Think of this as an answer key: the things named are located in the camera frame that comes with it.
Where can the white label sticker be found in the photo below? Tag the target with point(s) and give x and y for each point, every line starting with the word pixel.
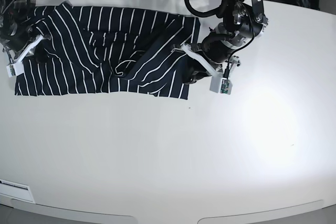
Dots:
pixel 16 191

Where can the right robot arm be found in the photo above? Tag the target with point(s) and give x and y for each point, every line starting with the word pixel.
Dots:
pixel 15 12

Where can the navy white striped T-shirt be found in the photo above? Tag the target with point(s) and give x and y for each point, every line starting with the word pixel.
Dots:
pixel 92 49

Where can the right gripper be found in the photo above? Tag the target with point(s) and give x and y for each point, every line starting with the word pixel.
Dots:
pixel 17 37

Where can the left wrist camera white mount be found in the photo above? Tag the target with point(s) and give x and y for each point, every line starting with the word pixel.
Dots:
pixel 220 73

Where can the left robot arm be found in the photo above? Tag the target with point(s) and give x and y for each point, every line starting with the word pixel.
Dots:
pixel 241 22

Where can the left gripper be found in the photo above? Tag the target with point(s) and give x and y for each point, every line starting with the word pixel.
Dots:
pixel 215 50

